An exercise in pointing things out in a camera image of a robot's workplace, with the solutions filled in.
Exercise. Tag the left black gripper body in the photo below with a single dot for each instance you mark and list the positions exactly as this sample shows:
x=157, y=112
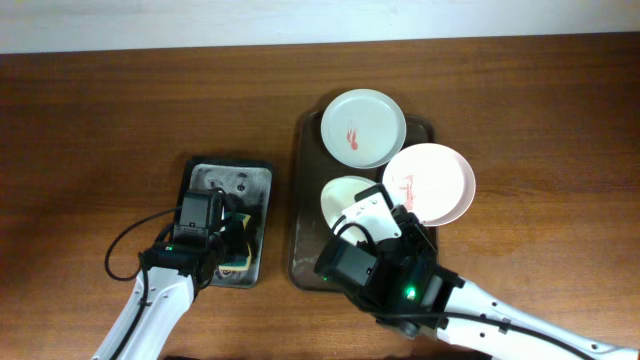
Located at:
x=232, y=232

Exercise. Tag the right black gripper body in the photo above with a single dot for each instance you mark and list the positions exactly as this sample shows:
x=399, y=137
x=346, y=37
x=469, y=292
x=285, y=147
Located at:
x=417, y=232

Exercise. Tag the yellow green sponge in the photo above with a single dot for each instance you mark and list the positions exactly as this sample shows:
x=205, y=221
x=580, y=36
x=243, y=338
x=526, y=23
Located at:
x=237, y=250

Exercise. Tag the pink plate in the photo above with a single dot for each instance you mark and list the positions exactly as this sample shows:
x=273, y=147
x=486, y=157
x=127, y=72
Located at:
x=432, y=181

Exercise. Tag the cream white plate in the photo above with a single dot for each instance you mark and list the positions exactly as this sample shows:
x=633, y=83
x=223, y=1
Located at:
x=339, y=194

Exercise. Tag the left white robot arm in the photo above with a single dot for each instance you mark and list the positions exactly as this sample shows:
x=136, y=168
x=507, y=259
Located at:
x=161, y=295

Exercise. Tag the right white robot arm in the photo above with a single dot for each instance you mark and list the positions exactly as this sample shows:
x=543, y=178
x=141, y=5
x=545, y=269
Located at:
x=422, y=293

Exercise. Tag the small black metal tray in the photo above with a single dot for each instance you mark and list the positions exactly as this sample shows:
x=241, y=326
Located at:
x=246, y=185

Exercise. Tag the brown plastic serving tray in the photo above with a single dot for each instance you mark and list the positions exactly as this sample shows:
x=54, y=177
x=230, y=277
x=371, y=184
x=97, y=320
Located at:
x=309, y=231

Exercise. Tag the light green dirty plate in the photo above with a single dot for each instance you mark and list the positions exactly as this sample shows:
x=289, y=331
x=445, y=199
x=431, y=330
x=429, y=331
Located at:
x=363, y=128

